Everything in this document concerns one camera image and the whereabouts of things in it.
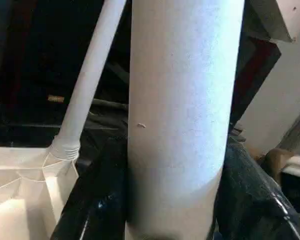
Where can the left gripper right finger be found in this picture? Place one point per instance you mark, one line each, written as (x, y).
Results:
(255, 200)

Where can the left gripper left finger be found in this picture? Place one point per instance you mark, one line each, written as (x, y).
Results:
(95, 200)

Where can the white plastic table top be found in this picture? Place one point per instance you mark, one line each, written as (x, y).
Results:
(22, 187)

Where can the white plastic table leg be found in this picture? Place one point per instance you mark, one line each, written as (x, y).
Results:
(180, 100)
(90, 87)

